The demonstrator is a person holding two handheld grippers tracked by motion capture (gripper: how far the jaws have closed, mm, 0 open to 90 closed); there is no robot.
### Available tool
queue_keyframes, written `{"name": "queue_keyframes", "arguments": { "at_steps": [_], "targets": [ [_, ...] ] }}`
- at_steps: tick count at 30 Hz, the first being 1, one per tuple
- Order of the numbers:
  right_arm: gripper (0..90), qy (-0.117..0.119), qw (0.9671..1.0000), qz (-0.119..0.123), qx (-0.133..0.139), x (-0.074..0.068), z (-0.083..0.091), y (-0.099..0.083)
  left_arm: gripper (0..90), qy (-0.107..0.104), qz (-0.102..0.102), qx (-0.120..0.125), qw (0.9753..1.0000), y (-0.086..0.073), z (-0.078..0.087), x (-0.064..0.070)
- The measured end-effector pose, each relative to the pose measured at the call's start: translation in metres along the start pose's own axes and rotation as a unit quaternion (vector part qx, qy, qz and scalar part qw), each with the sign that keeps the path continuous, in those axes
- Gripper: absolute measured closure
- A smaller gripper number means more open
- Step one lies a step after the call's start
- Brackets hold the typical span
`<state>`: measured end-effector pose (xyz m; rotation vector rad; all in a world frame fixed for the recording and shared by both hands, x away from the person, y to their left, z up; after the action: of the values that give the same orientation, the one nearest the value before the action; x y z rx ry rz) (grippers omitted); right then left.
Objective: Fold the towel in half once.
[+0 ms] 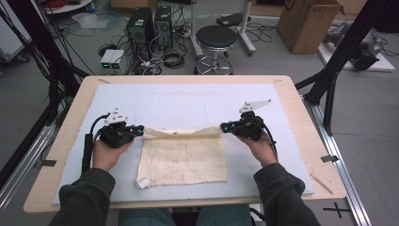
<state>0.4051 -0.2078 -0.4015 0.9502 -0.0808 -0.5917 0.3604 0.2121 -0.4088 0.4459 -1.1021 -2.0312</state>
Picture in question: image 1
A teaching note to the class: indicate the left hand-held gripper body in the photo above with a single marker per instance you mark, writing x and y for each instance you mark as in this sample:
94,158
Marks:
114,133

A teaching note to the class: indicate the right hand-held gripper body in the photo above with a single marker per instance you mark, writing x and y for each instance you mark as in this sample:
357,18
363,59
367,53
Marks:
249,125

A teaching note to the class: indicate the cream cloth with white tag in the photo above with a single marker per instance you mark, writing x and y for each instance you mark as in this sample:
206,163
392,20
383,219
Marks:
182,160

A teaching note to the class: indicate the person's left hand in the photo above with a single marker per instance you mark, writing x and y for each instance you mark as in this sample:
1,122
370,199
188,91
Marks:
105,157

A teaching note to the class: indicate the person's right hand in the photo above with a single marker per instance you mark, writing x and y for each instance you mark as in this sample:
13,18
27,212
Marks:
265,152

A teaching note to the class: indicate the light blue table mat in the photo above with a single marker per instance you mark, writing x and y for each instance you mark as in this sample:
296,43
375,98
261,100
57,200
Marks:
188,100

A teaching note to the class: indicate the white box with green display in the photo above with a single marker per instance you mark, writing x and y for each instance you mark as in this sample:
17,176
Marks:
117,59
106,59

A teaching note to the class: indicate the wooden table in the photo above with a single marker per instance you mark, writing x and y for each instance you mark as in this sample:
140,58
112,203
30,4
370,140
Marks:
320,132

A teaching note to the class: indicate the black tape strip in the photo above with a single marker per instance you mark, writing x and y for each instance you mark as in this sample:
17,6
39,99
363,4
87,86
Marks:
48,163
329,158

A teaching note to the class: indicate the person's left leg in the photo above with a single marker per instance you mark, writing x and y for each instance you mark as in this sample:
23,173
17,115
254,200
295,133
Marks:
147,218

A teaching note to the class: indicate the person's leg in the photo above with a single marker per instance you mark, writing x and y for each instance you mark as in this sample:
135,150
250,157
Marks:
222,216
147,218

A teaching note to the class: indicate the person's right leg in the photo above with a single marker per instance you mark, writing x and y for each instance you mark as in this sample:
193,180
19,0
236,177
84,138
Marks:
222,216

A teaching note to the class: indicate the black round stool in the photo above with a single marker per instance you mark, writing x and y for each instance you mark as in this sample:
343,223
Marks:
216,37

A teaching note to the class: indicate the thin wooden stick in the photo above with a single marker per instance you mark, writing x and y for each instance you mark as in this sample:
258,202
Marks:
321,184

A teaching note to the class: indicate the white stand leg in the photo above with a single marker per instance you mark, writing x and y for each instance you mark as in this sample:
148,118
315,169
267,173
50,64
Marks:
246,28
195,28

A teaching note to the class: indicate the large black computer tower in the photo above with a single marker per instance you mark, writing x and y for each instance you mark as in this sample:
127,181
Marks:
139,29

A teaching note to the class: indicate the slim black computer tower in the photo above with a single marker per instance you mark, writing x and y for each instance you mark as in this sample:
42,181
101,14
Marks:
163,26

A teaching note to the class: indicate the flat black device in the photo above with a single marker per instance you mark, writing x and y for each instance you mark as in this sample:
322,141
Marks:
232,19

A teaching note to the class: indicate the cardboard box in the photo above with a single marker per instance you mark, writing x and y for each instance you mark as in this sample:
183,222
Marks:
306,26

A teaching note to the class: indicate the clear plastic sheet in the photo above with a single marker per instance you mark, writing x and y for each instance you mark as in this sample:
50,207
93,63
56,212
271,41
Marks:
92,20

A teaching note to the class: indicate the grey device on board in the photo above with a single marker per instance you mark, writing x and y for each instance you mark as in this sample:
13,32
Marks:
335,33

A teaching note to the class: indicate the round white table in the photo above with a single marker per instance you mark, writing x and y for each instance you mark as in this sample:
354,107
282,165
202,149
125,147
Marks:
72,7

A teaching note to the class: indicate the black device on board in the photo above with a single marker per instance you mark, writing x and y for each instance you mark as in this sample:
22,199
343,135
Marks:
367,55

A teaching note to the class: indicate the white panel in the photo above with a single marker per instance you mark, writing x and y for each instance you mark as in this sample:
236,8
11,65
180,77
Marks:
11,34

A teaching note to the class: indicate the white floor board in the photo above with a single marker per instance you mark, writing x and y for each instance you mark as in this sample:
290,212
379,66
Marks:
381,64

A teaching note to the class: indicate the aluminium rail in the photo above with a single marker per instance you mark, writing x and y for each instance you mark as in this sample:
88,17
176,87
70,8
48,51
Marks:
342,157
22,166

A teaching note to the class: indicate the black metal frame strut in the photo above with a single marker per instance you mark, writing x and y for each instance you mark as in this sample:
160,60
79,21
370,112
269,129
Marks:
345,53

